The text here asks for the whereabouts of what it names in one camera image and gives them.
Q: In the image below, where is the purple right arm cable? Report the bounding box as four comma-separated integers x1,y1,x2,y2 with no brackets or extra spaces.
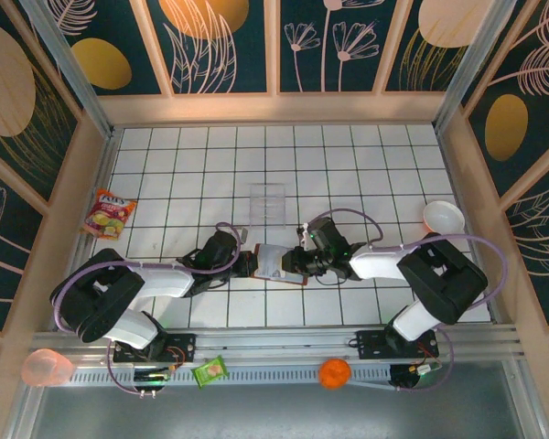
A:
301,208,508,394

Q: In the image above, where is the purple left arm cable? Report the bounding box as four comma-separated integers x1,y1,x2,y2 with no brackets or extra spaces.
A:
53,221,248,398

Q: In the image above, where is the red fruit candy bag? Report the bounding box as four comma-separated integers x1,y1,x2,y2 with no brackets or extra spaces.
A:
80,187,138,241

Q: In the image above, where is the black electronics module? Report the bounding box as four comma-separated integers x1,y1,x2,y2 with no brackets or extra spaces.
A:
390,360,444,392
132,365,174,397

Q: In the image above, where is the pink plastic cup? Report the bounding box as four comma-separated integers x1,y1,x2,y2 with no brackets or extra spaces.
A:
20,348,77,389

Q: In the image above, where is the aluminium mounting rail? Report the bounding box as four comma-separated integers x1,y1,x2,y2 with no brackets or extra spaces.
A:
31,325,521,362

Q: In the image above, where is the slotted grey cable duct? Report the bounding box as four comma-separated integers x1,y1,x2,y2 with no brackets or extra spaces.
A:
68,365,394,389

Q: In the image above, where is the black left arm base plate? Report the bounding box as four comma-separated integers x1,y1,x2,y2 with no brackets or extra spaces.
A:
113,332,198,365

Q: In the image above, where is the aluminium frame post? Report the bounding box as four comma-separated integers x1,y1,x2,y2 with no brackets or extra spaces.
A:
432,0,521,132
17,0,116,139

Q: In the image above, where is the green snack packet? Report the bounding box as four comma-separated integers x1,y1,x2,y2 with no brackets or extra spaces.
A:
191,355,230,390

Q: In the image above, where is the black right electronics module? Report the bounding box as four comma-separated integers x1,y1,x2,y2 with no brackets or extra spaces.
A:
390,360,444,392

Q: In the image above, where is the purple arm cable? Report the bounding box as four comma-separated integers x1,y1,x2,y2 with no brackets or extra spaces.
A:
301,208,508,394
53,221,248,398

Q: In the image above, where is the orange fruit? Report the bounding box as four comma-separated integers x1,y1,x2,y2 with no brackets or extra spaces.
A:
318,358,352,391

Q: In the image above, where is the black left electronics module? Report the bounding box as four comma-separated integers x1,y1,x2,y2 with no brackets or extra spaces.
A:
132,365,174,397

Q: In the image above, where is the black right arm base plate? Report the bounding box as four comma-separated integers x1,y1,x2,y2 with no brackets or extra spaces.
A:
355,328,440,362

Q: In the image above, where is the white and orange bowl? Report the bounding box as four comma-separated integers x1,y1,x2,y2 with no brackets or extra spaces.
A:
422,199,466,238

